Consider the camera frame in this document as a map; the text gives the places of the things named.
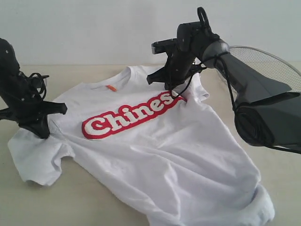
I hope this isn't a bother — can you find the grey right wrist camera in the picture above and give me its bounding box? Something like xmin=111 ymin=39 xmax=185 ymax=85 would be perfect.
xmin=151 ymin=39 xmax=177 ymax=55

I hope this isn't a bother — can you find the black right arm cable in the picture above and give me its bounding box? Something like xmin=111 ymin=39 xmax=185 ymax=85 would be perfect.
xmin=168 ymin=7 xmax=301 ymax=151

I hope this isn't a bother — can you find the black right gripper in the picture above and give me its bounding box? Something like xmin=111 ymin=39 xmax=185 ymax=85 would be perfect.
xmin=147 ymin=50 xmax=195 ymax=99

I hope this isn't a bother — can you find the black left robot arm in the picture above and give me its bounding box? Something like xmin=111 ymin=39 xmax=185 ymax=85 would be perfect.
xmin=0 ymin=39 xmax=67 ymax=139

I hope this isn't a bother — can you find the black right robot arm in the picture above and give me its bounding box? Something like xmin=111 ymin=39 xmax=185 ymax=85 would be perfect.
xmin=147 ymin=22 xmax=301 ymax=153

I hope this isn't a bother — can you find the white t-shirt red logo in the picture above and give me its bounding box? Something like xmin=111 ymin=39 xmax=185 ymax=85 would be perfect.
xmin=8 ymin=66 xmax=275 ymax=226

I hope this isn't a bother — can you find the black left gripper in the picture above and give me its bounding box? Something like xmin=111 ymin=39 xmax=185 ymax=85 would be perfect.
xmin=0 ymin=73 xmax=67 ymax=139

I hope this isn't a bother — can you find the metal wire mesh basket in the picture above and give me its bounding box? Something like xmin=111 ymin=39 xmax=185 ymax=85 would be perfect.
xmin=230 ymin=46 xmax=301 ymax=92

